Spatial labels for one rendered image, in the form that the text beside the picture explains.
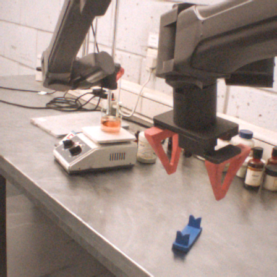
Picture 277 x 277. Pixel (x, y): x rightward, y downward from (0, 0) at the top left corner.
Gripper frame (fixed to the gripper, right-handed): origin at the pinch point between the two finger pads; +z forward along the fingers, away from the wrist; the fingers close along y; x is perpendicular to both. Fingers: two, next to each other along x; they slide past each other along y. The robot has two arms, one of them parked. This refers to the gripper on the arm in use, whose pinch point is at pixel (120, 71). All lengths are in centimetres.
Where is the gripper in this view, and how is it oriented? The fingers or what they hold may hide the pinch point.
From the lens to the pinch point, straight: 124.5
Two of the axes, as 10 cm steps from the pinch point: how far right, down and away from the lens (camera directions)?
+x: -0.9, 9.5, 3.1
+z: 5.7, -2.0, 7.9
